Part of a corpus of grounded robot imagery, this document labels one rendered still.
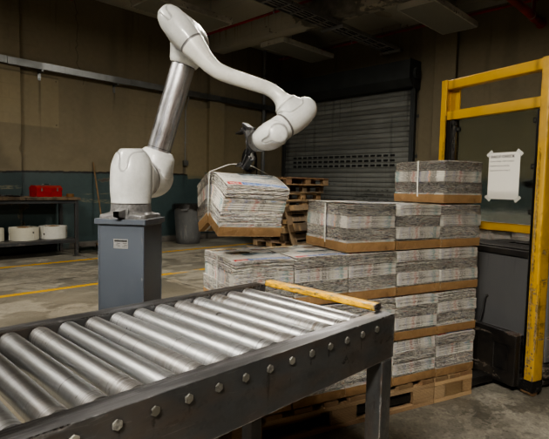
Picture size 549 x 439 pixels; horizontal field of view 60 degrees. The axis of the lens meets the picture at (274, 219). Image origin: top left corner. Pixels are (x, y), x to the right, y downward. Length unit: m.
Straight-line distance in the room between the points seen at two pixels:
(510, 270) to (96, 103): 7.30
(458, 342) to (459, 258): 0.47
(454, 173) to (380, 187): 7.14
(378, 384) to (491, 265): 2.05
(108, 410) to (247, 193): 1.29
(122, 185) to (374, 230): 1.16
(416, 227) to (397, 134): 7.18
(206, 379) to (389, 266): 1.64
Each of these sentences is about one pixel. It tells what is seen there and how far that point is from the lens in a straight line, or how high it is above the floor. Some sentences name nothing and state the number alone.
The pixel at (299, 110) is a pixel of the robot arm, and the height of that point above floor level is 1.43.
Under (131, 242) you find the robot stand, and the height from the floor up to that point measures 0.91.
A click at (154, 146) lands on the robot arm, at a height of 1.29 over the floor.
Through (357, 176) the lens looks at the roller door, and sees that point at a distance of 10.04.
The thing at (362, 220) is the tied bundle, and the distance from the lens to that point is 2.27.
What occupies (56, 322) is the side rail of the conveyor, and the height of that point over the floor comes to 0.80.
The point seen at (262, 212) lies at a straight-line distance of 2.00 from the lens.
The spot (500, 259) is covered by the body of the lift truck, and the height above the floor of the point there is 0.72.
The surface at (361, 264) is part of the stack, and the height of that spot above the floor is 0.78.
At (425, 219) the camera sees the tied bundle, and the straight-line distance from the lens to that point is 2.53.
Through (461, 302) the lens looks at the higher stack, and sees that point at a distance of 2.80.
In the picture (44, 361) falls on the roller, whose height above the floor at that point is 0.80.
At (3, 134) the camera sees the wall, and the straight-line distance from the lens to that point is 8.26.
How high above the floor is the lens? 1.14
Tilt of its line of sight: 4 degrees down
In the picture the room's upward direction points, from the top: 1 degrees clockwise
